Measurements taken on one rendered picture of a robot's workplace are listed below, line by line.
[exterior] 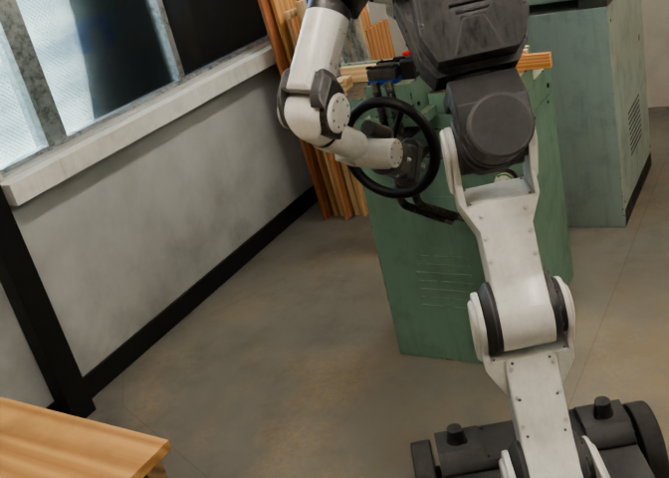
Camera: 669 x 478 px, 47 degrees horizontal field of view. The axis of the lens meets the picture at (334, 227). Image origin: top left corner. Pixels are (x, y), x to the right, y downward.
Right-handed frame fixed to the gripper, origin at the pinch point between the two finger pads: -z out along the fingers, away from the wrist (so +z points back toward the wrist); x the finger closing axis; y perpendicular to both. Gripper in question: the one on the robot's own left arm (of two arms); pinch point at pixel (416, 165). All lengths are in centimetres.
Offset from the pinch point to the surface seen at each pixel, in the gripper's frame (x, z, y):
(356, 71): 31, -30, 40
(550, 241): -15, -80, -12
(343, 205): -9, -143, 108
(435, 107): 18.0, -17.7, 5.4
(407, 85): 21.4, -5.4, 8.2
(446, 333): -48, -56, 11
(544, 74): 38, -66, -8
